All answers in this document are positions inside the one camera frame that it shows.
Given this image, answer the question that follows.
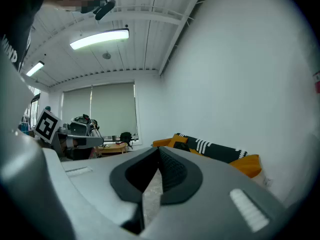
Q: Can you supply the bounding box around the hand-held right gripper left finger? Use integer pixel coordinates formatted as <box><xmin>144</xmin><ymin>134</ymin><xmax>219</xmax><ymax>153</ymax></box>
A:
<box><xmin>59</xmin><ymin>146</ymin><xmax>161</xmax><ymax>236</ymax></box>

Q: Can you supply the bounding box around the white package red label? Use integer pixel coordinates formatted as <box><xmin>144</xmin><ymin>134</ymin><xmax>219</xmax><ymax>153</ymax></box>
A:
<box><xmin>312</xmin><ymin>70</ymin><xmax>320</xmax><ymax>94</ymax></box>

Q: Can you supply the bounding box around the round wooden table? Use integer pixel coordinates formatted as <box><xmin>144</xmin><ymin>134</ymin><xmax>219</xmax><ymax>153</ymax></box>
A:
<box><xmin>98</xmin><ymin>141</ymin><xmax>129</xmax><ymax>158</ymax></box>

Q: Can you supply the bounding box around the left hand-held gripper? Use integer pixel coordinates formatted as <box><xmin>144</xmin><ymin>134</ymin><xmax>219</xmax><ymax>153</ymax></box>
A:
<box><xmin>33</xmin><ymin>108</ymin><xmax>105</xmax><ymax>158</ymax></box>

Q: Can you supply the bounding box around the person's black printed t-shirt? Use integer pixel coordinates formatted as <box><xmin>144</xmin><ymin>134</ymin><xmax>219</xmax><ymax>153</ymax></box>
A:
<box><xmin>0</xmin><ymin>0</ymin><xmax>52</xmax><ymax>73</ymax></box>

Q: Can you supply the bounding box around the black head-mounted camera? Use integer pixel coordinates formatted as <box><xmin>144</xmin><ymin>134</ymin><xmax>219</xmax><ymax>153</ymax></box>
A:
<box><xmin>80</xmin><ymin>0</ymin><xmax>117</xmax><ymax>21</ymax></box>

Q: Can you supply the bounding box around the black bag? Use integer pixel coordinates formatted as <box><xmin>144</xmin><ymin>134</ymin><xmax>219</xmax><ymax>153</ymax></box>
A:
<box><xmin>119</xmin><ymin>131</ymin><xmax>134</xmax><ymax>148</ymax></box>

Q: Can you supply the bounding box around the gray roller blind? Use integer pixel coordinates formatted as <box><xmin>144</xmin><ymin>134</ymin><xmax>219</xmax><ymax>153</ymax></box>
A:
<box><xmin>90</xmin><ymin>82</ymin><xmax>139</xmax><ymax>138</ymax></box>

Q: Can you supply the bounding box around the long ceiling light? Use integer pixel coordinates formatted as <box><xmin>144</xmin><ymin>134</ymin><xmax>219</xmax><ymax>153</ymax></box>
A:
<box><xmin>25</xmin><ymin>60</ymin><xmax>45</xmax><ymax>77</ymax></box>
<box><xmin>69</xmin><ymin>28</ymin><xmax>130</xmax><ymax>51</ymax></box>

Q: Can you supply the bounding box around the orange square cushion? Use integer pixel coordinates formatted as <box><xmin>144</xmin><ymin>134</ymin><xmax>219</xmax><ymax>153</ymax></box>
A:
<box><xmin>228</xmin><ymin>154</ymin><xmax>263</xmax><ymax>179</ymax></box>
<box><xmin>167</xmin><ymin>133</ymin><xmax>189</xmax><ymax>149</ymax></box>

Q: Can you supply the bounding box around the black blanket white pattern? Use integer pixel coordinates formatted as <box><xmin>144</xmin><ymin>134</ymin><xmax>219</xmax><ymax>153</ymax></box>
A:
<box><xmin>176</xmin><ymin>132</ymin><xmax>249</xmax><ymax>164</ymax></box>

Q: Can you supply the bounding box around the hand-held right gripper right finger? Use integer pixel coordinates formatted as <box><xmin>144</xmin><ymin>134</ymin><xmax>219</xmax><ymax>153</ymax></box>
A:
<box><xmin>139</xmin><ymin>145</ymin><xmax>288</xmax><ymax>240</ymax></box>

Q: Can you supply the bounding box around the black garment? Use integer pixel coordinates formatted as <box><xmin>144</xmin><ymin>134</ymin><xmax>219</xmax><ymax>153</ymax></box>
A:
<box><xmin>173</xmin><ymin>140</ymin><xmax>191</xmax><ymax>153</ymax></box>

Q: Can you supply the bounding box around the orange sofa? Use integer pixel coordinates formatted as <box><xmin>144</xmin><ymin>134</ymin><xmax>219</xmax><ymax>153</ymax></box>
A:
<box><xmin>152</xmin><ymin>132</ymin><xmax>263</xmax><ymax>179</ymax></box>

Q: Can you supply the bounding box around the gray machine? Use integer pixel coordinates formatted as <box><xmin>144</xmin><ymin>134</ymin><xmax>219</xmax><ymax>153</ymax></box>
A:
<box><xmin>69</xmin><ymin>113</ymin><xmax>95</xmax><ymax>137</ymax></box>

